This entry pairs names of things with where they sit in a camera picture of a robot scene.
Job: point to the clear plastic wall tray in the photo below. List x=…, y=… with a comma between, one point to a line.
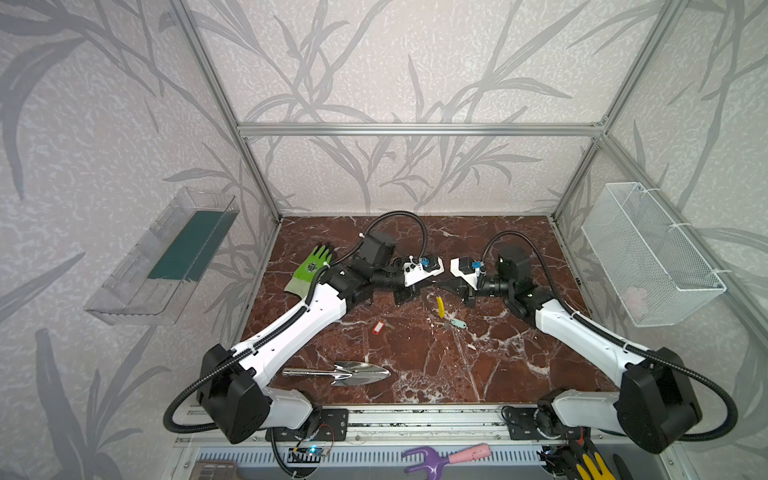
x=153, y=284

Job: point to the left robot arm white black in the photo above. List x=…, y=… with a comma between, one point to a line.
x=233, y=393

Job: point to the green work glove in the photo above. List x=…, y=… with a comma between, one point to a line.
x=302, y=278

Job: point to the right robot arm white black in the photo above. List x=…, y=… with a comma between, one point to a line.
x=657, y=400

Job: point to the key with teal cap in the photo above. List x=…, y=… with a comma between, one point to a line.
x=458, y=324

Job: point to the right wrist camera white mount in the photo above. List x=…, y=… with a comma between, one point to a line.
x=467, y=269

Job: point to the small green circuit board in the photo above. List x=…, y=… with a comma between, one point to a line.
x=311, y=454

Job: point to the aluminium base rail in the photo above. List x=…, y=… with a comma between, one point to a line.
x=438, y=424

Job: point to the purple pink garden fork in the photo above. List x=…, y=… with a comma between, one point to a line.
x=433, y=463

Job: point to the silver garden trowel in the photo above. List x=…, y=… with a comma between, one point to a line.
x=344, y=373

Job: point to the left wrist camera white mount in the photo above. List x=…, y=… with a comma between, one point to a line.
x=420, y=269

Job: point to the yellow black glove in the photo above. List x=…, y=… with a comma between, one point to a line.
x=581, y=460

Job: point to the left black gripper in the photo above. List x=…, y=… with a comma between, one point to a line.
x=411, y=287

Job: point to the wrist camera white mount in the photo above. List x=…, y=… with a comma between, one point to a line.
x=467, y=269
x=420, y=269

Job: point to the white wire basket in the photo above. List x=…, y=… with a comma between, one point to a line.
x=658, y=274

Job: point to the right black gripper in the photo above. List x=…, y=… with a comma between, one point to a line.
x=466, y=291

